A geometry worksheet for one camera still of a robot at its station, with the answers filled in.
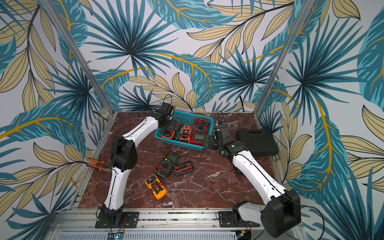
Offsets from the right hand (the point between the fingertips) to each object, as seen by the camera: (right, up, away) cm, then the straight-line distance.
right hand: (212, 140), depth 82 cm
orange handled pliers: (-66, -17, +9) cm, 68 cm away
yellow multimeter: (-29, -27, -2) cm, 39 cm away
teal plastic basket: (-15, +14, +25) cm, 32 cm away
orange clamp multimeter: (-15, +1, +19) cm, 24 cm away
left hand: (-25, +9, +18) cm, 32 cm away
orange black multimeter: (-27, +3, +14) cm, 30 cm away
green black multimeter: (-28, -18, +4) cm, 33 cm away
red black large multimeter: (-6, +7, +16) cm, 18 cm away
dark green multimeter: (-20, +4, +15) cm, 25 cm away
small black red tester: (-16, -17, +6) cm, 24 cm away
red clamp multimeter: (-9, -3, +13) cm, 16 cm away
